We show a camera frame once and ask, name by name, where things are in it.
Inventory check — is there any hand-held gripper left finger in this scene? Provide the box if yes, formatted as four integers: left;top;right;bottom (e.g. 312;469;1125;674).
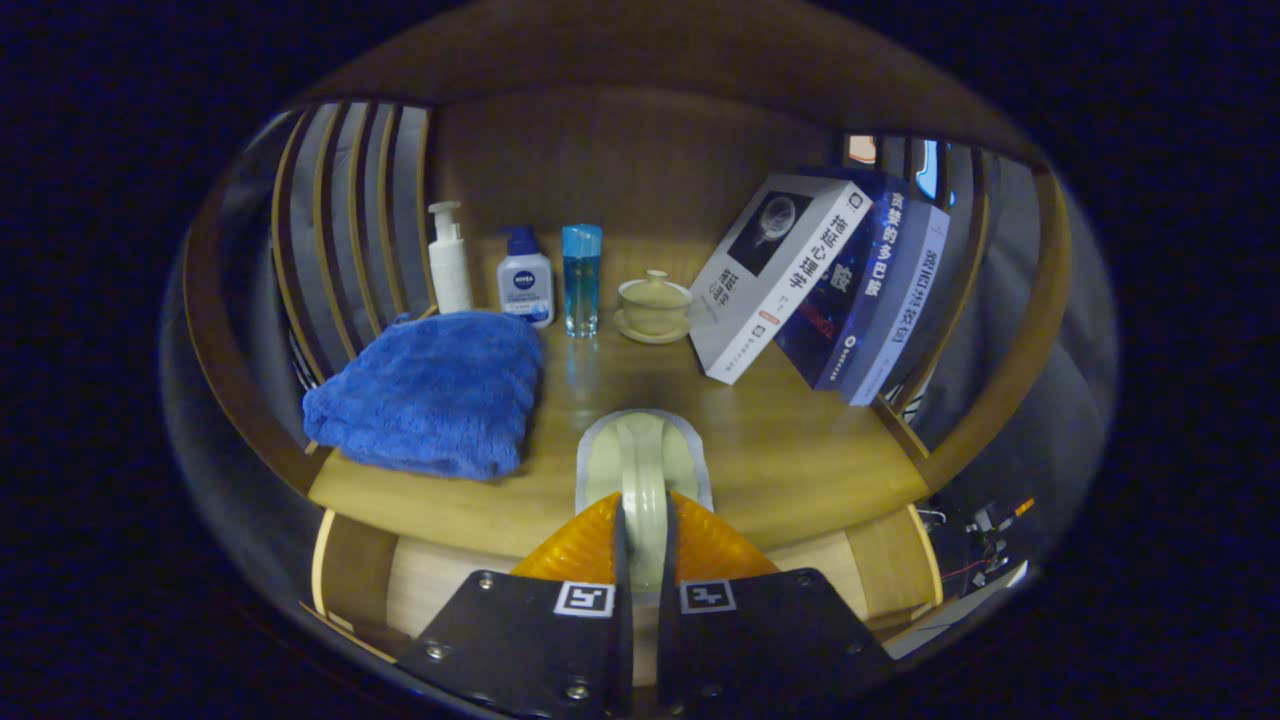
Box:
395;492;634;720

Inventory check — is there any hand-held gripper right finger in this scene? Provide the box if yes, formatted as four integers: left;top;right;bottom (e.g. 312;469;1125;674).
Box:
657;490;896;720

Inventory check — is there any green handled scrub brush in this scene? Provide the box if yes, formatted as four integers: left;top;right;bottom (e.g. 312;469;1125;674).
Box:
575;408;714;593

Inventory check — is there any wooden drawer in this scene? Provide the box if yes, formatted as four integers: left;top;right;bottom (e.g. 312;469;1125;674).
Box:
308;503;946;691

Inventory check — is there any wooden countertop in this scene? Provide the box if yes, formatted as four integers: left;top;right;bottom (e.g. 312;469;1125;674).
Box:
308;235;931;561

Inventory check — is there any wooden cabinet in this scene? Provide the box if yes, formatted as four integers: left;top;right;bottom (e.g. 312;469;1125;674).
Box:
183;0;1073;501

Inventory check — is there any folded blue towel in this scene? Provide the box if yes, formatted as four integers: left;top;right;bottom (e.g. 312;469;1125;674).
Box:
302;310;546;483

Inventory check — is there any beige lidded teacup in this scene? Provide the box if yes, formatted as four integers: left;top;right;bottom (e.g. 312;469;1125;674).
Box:
613;269;694;346

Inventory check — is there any orange black device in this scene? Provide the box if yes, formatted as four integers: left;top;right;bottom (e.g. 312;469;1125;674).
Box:
965;497;1036;546

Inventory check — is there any clear blue bottle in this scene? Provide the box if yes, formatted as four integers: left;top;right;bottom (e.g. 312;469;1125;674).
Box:
561;224;604;338

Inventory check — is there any white bottle blue cap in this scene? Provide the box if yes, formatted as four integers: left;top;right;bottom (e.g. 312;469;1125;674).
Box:
497;226;556;329

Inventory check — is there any white book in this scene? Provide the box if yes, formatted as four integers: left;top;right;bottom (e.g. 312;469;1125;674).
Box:
688;175;874;386

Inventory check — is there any dark blue book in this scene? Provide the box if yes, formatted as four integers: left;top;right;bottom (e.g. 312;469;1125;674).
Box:
775;170;913;391

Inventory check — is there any white pump bottle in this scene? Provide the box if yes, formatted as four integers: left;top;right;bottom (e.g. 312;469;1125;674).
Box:
427;201;475;316

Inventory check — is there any pale lavender book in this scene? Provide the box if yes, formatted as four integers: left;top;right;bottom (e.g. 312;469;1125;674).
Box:
848;200;951;407

